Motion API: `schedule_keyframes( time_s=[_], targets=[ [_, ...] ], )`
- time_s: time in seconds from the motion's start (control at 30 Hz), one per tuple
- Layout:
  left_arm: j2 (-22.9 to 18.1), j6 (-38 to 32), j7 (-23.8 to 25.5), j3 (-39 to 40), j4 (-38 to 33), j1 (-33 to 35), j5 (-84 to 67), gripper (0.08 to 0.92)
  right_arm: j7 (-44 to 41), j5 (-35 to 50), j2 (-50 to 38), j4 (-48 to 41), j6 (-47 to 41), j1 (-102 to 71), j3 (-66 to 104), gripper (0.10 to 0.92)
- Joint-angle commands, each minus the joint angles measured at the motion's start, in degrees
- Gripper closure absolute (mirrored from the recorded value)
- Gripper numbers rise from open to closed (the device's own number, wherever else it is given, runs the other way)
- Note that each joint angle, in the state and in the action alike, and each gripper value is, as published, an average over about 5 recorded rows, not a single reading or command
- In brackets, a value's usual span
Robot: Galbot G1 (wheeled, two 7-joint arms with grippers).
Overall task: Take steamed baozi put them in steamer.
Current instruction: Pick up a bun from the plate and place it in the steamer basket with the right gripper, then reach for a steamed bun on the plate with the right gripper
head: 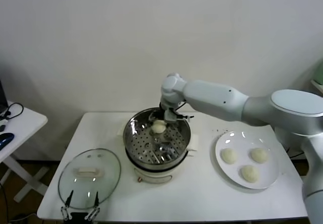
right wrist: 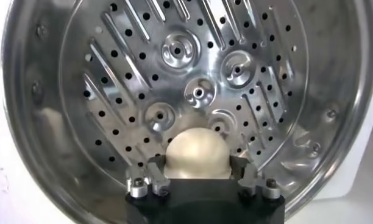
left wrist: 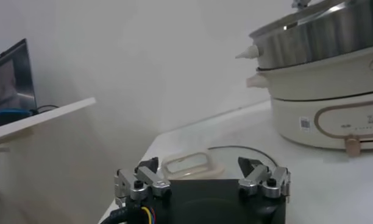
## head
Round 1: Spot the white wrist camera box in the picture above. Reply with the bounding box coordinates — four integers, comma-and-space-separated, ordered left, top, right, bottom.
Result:
164, 108, 195, 123

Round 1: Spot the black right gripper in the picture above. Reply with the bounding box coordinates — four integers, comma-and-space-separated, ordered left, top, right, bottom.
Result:
149, 102, 183, 131

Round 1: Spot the white shelf board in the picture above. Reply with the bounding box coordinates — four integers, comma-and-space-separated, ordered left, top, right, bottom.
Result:
310, 79, 323, 93

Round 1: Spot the white round plate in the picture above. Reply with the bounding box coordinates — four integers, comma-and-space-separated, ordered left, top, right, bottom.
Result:
214, 131, 280, 190

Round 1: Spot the stainless steel steamer basket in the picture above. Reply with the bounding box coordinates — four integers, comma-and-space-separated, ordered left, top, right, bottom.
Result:
123, 107, 191, 164

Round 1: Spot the white steamed baozi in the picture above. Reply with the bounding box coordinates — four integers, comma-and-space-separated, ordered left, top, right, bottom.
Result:
239, 164, 260, 184
221, 147, 238, 164
249, 147, 268, 163
151, 120, 167, 134

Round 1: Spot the black looped cable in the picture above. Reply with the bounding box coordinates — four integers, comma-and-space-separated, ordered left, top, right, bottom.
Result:
0, 102, 25, 121

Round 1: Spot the glass lid with cream handle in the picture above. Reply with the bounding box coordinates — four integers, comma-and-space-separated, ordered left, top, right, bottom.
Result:
58, 148, 122, 207

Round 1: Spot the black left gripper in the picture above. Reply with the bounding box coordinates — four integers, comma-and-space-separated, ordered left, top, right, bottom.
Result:
60, 190, 101, 224

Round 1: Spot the black laptop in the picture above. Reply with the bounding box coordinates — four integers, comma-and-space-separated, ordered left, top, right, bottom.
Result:
0, 79, 10, 115

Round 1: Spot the white folding side table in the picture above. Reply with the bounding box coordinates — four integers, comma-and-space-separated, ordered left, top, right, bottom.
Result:
0, 100, 48, 203

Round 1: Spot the white electric cooker pot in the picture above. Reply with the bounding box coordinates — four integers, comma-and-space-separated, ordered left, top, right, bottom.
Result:
117, 124, 200, 185

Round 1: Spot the pale green container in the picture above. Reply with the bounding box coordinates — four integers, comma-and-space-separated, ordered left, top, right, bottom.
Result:
311, 59, 323, 85

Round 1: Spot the blue computer mouse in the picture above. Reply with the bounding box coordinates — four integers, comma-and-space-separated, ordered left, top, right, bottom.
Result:
0, 132, 15, 151

